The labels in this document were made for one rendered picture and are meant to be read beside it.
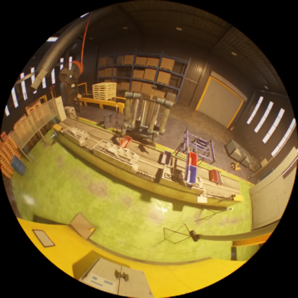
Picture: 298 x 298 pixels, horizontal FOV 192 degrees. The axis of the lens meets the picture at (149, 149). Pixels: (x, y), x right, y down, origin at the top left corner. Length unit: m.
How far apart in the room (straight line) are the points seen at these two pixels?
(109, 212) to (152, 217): 1.08
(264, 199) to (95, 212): 7.76
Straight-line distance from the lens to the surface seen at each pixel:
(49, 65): 5.97
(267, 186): 7.04
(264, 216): 6.95
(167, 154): 2.28
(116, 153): 1.89
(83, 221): 2.54
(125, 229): 2.48
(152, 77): 10.01
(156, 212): 2.52
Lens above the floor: 2.43
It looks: 47 degrees down
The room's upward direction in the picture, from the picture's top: 16 degrees clockwise
